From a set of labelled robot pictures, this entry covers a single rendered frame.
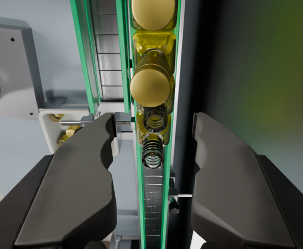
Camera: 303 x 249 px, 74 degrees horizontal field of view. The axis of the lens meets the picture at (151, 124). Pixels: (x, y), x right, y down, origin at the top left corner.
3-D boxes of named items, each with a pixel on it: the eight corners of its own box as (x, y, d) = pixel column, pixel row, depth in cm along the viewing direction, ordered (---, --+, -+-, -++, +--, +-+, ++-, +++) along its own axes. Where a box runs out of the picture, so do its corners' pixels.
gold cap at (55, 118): (50, 110, 60) (56, 104, 63) (47, 119, 61) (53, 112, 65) (61, 115, 61) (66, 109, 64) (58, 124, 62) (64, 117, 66)
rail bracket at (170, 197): (187, 179, 65) (194, 216, 54) (166, 178, 65) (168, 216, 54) (188, 170, 63) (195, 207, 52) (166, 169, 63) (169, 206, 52)
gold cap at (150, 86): (170, 89, 21) (171, 108, 17) (137, 90, 21) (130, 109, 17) (170, 54, 19) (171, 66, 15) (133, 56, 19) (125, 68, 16)
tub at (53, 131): (122, 142, 73) (119, 157, 65) (62, 141, 73) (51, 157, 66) (118, 98, 64) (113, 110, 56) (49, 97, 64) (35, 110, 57)
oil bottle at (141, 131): (164, 98, 50) (170, 154, 32) (142, 98, 50) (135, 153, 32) (165, 76, 47) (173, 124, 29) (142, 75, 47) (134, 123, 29)
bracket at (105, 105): (133, 103, 58) (130, 114, 52) (100, 102, 58) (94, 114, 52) (132, 91, 56) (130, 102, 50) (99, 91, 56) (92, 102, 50)
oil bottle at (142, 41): (167, 49, 44) (176, 83, 25) (141, 49, 44) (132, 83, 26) (168, 20, 41) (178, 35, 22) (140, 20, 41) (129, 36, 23)
